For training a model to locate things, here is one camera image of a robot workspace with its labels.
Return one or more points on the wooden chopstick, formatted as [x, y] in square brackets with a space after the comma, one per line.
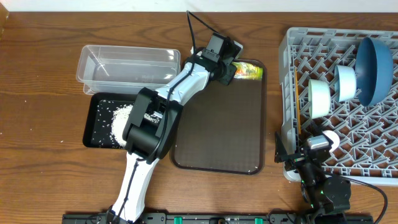
[297, 102]

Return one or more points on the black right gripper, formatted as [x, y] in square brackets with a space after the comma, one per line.
[296, 160]

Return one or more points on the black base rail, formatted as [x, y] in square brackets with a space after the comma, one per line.
[274, 217]

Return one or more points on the white cup in rack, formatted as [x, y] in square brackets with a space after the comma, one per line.
[334, 137]

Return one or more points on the dark blue plate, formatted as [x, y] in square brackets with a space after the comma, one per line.
[374, 67]

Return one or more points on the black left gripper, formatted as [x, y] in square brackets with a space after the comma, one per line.
[226, 80]

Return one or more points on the yellow green snack wrapper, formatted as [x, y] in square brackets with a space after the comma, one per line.
[247, 71]

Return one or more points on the brown plastic tray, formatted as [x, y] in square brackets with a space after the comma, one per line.
[222, 128]

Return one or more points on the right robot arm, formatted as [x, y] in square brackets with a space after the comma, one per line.
[328, 194]

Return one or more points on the light blue bowl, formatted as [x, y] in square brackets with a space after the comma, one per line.
[346, 84]

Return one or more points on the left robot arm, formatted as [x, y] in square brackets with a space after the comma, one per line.
[154, 118]

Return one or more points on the spilled white rice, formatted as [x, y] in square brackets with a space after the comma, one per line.
[119, 124]

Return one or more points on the clear plastic bin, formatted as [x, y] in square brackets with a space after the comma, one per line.
[122, 69]

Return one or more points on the grey dishwasher rack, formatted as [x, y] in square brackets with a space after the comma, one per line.
[368, 134]

